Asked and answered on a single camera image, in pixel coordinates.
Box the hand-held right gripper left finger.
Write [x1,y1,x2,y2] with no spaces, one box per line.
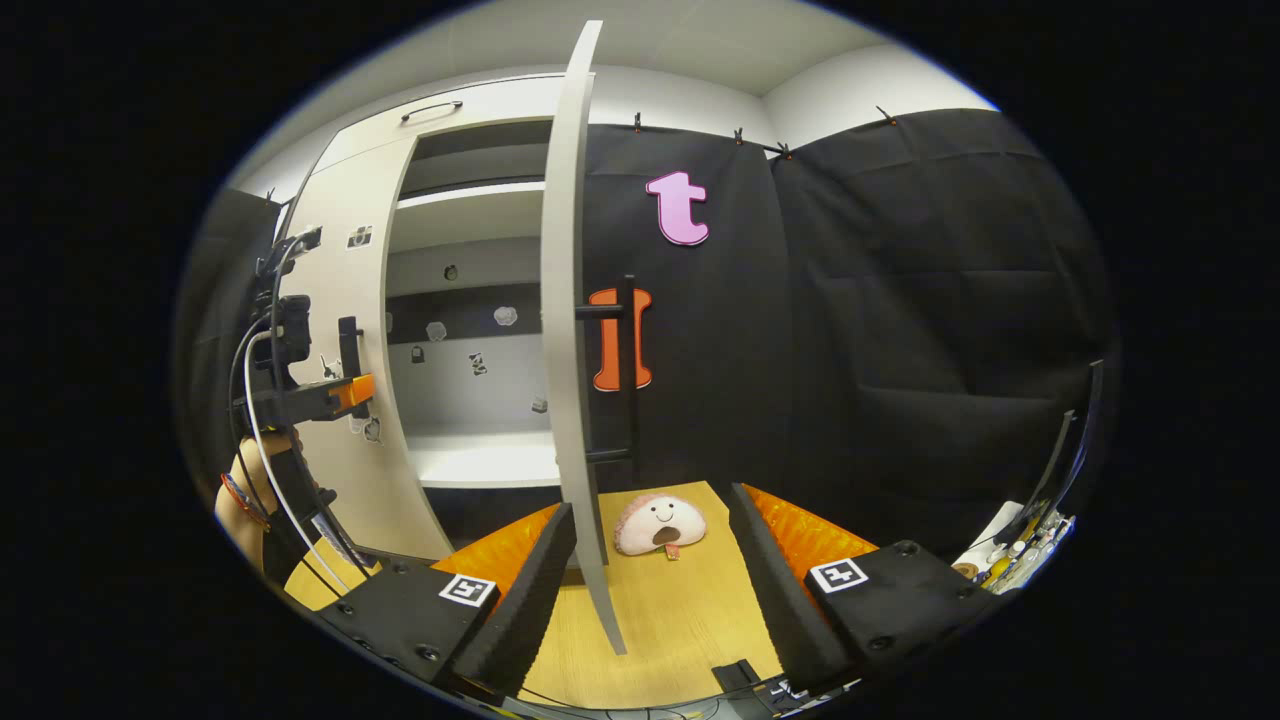
[318,502,579,701]

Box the beige cabinet door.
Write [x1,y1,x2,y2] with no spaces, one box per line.
[540,20,646,656]
[280,135,451,563]

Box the beige double-door shoe cabinet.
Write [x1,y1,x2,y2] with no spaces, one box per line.
[225,72,599,546]

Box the red bracelet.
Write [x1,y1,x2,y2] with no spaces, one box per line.
[220,473,273,531]

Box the white shelf with small items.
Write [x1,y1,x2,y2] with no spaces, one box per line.
[950,500,1077,597]

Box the dark curved frame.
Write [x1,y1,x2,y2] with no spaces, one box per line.
[1020,360,1107,523]

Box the pink smiling plush toy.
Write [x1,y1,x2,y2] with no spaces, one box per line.
[612,492,708,561]

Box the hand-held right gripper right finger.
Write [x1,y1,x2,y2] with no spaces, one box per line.
[727,482,1001,696]

